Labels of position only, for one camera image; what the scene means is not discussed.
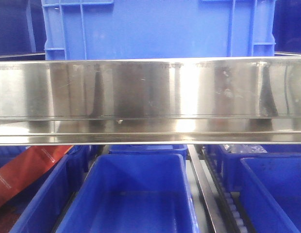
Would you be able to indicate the stainless steel shelf beam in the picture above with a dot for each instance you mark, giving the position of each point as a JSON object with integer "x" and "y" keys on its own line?
{"x": 234, "y": 100}

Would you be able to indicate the blue bin centre lower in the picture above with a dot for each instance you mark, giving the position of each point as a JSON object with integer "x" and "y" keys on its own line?
{"x": 133, "y": 194}

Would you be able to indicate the blue bin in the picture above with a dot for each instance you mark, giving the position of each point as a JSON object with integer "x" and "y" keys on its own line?
{"x": 37, "y": 208}
{"x": 271, "y": 193}
{"x": 133, "y": 194}

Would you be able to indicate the large blue crate upper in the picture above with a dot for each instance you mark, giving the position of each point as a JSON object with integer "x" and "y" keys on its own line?
{"x": 138, "y": 29}

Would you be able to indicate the blue bin right lower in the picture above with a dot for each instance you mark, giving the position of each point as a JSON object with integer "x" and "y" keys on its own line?
{"x": 271, "y": 193}

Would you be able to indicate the red packet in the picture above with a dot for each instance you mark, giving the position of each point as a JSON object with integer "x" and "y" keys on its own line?
{"x": 27, "y": 167}

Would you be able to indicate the blue bin left lower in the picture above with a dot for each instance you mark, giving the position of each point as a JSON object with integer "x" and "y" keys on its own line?
{"x": 37, "y": 208}

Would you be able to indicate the steel roller track rail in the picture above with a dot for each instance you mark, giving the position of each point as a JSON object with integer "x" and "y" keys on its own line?
{"x": 217, "y": 210}

